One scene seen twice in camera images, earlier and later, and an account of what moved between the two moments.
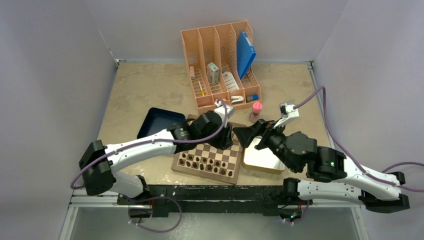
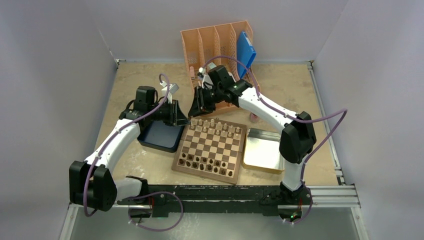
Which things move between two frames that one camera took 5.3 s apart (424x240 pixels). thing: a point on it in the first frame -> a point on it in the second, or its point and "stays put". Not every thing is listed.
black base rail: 163,199 stays put
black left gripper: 225,140 -> 176,117
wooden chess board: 209,162 stays put
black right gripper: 245,135 -> 200,104
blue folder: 246,53 stays put
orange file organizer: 212,56 stays put
